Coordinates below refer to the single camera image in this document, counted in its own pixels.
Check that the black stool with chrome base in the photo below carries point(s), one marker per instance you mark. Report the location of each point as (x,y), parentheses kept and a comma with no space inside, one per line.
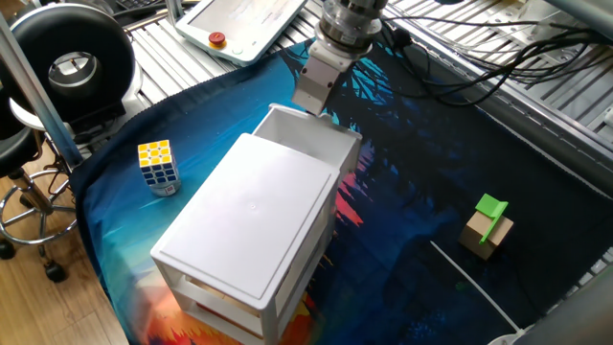
(19,153)

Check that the aluminium frame post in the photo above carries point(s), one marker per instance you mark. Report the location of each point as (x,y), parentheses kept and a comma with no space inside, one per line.
(38,91)

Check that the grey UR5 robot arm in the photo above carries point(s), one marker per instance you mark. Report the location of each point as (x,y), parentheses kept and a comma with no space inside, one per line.
(347,26)

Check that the white drawer with white knob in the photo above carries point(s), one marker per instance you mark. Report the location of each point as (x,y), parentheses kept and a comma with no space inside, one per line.
(306,136)

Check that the white plastic drawer cabinet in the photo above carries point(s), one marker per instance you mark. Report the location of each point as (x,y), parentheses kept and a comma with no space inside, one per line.
(249,215)

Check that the grey Schunk gripper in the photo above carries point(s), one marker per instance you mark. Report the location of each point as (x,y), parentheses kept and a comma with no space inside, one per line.
(316,84)

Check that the clear plastic cube stand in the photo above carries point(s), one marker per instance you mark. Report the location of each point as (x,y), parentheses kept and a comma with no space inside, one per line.
(167,189)

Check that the printed night forest mat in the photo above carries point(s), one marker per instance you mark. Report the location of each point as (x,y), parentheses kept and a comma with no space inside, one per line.
(421,158)

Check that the wooden block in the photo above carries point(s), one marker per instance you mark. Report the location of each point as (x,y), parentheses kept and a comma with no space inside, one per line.
(479,235)

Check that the Rubik's cube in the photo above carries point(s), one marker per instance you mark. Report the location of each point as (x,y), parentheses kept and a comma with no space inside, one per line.
(157,163)

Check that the green plastic bracket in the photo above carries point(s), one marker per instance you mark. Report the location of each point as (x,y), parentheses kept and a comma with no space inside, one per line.
(491,207)

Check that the white teach pendant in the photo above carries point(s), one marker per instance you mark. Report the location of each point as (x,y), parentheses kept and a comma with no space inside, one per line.
(239,24)

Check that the grey linear rail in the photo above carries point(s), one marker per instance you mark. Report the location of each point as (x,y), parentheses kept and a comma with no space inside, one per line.
(541,124)

